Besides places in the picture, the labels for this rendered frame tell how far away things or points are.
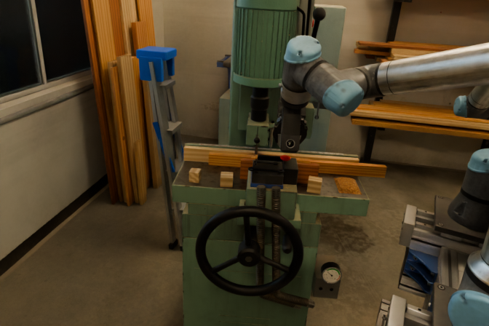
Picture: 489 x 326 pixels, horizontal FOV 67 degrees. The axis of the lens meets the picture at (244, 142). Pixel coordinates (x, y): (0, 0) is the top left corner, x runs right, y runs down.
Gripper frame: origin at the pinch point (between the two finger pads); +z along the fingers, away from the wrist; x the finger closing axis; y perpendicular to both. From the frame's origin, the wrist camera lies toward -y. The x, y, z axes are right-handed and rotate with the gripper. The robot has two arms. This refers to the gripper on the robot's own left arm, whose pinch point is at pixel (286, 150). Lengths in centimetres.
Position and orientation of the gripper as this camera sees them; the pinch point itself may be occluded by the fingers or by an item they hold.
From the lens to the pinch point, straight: 105.2
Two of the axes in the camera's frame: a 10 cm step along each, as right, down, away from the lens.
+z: -0.2, 6.1, 7.9
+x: -10.0, -0.7, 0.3
